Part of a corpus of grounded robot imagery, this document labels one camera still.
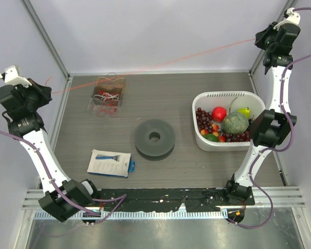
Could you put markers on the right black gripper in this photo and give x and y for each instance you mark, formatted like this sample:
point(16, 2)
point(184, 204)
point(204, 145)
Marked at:
point(260, 36)

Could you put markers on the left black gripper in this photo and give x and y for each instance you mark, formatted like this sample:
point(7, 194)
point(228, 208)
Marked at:
point(43, 92)

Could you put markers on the white plastic basket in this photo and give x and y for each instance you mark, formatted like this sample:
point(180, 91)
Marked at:
point(231, 101)

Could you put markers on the grey cable spool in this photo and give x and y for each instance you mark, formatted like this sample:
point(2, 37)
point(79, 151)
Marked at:
point(154, 139)

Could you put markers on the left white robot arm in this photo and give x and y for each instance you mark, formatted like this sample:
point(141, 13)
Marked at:
point(63, 197)

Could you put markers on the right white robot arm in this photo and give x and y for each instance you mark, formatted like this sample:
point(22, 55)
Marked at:
point(276, 122)

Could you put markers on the green pear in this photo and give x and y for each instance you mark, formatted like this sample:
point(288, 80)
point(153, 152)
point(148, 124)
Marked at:
point(245, 112)

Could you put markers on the dark grape bunch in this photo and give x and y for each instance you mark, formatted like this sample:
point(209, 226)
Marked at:
point(251, 121)

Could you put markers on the red apple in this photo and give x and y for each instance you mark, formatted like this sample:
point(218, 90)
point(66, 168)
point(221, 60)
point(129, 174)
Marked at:
point(218, 114)

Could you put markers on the green netted melon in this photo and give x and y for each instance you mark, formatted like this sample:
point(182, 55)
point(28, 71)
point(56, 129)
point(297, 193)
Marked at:
point(235, 122)

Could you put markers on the blue razor package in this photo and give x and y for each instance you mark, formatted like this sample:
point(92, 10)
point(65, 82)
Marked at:
point(110, 163)

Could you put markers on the red grape bunch left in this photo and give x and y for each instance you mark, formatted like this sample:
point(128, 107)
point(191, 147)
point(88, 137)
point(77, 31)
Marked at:
point(204, 120)

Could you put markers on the small peach fruits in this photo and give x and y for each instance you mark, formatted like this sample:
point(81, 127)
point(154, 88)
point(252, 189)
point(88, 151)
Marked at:
point(213, 130)

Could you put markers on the green avocado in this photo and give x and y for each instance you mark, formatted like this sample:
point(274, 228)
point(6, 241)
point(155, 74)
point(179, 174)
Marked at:
point(211, 137)

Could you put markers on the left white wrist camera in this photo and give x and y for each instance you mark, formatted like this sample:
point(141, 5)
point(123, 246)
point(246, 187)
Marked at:
point(11, 76)

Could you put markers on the clear cable box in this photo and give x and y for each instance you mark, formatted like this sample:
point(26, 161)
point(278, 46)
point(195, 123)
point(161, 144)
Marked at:
point(107, 96)

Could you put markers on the white slotted cable duct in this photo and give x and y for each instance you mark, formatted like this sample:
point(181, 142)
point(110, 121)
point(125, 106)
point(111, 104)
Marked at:
point(180, 214)

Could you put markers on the aluminium frame rail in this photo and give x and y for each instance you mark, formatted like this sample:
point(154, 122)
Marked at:
point(281, 197)

